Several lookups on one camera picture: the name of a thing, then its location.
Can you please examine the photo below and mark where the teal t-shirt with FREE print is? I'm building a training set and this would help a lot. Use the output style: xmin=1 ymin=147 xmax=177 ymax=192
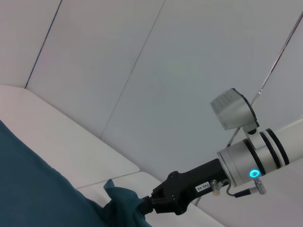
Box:
xmin=0 ymin=119 xmax=152 ymax=227

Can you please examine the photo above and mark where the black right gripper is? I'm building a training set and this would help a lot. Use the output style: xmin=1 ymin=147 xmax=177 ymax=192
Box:
xmin=139 ymin=158 xmax=230 ymax=216

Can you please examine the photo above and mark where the right gripper cable with plugs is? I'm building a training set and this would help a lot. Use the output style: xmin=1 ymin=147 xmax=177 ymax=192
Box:
xmin=210 ymin=178 xmax=267 ymax=198

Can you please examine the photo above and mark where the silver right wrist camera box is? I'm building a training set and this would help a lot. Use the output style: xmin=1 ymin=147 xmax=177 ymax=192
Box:
xmin=210 ymin=87 xmax=260 ymax=133

